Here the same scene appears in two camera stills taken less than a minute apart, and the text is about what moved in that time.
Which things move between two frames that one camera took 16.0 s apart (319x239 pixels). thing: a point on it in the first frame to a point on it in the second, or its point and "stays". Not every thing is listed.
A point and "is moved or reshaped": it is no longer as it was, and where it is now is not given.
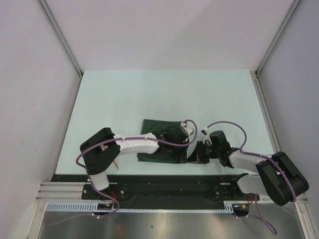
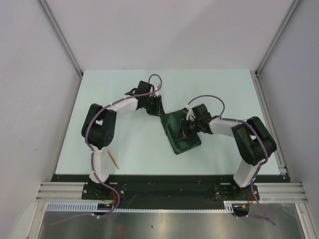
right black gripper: x=197 y=156 to x=183 y=130
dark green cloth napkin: x=150 y=126 is moved or reshaped
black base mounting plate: x=161 y=188 stays
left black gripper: x=180 y=156 to x=158 y=109
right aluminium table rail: x=274 y=145 stays
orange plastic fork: x=105 y=148 stays
